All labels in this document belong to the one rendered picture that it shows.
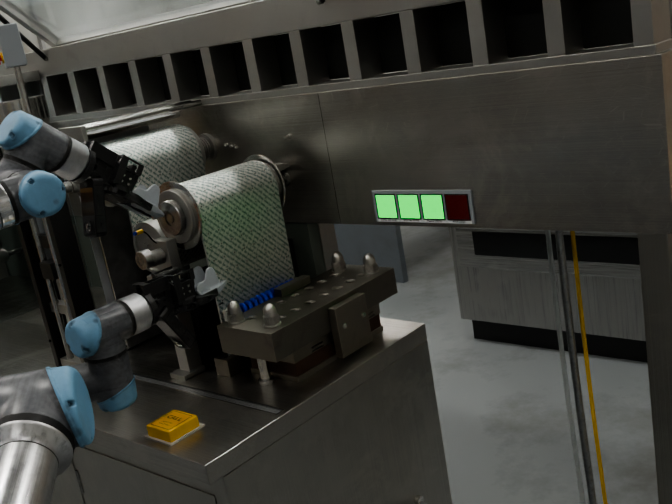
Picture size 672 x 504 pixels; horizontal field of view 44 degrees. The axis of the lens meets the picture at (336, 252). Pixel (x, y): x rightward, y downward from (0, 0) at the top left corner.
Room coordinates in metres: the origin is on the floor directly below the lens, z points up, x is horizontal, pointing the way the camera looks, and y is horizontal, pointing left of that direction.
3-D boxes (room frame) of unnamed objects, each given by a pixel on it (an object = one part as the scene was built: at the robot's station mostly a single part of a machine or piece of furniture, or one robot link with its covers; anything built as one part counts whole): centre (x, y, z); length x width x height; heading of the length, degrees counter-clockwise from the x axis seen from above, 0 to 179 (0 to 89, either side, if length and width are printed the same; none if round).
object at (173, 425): (1.42, 0.36, 0.91); 0.07 x 0.07 x 0.02; 47
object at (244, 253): (1.75, 0.19, 1.11); 0.23 x 0.01 x 0.18; 137
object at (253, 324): (1.70, 0.07, 1.00); 0.40 x 0.16 x 0.06; 137
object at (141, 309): (1.52, 0.41, 1.11); 0.08 x 0.05 x 0.08; 47
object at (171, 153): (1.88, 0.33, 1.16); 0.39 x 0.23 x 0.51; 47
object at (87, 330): (1.46, 0.46, 1.11); 0.11 x 0.08 x 0.09; 137
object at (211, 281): (1.65, 0.26, 1.12); 0.09 x 0.03 x 0.06; 136
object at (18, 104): (2.28, 0.77, 1.50); 0.14 x 0.14 x 0.06
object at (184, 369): (1.70, 0.37, 1.05); 0.06 x 0.05 x 0.31; 137
